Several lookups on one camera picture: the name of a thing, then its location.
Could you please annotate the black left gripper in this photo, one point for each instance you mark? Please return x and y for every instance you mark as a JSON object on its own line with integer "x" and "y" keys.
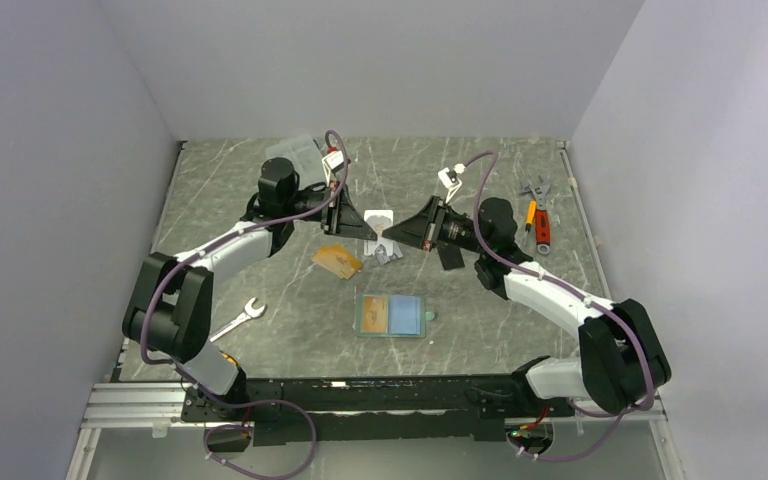
{"x": 341, "y": 218}

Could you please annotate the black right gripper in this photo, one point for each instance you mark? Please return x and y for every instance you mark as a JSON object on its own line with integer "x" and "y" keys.
{"x": 416, "y": 231}

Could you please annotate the gold credit card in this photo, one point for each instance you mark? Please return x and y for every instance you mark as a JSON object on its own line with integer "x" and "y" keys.
{"x": 338, "y": 261}
{"x": 374, "y": 314}

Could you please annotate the green card holder wallet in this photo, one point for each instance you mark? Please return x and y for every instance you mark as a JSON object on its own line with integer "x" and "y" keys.
{"x": 408, "y": 317}

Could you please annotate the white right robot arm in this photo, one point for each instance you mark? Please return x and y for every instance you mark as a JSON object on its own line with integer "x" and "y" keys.
{"x": 620, "y": 361}

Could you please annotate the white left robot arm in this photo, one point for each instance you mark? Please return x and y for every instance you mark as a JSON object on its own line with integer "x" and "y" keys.
{"x": 170, "y": 308}

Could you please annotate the black credit card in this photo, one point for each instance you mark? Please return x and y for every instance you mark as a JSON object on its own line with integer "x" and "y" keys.
{"x": 450, "y": 256}

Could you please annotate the clear plastic organizer box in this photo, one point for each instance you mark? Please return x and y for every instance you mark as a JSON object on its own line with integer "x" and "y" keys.
{"x": 305, "y": 155}

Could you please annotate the orange small screwdriver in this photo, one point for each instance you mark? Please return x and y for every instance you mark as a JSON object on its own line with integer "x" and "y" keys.
{"x": 530, "y": 215}

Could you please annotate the red adjustable wrench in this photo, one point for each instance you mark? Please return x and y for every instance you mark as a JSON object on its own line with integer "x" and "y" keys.
{"x": 539, "y": 191}

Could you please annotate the silver open-end wrench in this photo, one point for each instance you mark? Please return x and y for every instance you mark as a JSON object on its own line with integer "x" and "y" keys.
{"x": 252, "y": 309}

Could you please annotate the yellow black screwdriver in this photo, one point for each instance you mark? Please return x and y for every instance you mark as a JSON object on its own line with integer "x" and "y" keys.
{"x": 230, "y": 359}

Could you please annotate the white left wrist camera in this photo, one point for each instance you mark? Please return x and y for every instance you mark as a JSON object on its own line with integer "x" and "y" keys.
{"x": 335, "y": 165}

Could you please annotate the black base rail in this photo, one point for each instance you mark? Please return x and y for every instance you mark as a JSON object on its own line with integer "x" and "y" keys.
{"x": 480, "y": 407}

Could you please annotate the aluminium frame rail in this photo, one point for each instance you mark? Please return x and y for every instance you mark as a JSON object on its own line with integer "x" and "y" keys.
{"x": 154, "y": 407}

